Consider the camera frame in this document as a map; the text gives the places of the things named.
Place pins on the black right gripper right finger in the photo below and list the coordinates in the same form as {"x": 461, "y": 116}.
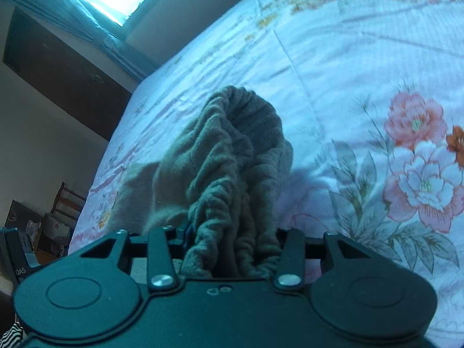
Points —
{"x": 332, "y": 251}

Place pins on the dark wooden door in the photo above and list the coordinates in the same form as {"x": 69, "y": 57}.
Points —
{"x": 63, "y": 75}

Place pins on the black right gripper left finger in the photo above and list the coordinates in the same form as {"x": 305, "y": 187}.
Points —
{"x": 160, "y": 247}

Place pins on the white floral bed sheet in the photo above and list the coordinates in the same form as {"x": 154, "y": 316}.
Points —
{"x": 370, "y": 93}

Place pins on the wooden chair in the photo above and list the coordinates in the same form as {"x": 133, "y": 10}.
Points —
{"x": 68, "y": 203}

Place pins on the grey curtain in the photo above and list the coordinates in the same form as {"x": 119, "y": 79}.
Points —
{"x": 73, "y": 17}

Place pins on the grey-brown fleece pants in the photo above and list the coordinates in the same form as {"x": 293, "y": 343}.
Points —
{"x": 223, "y": 174}

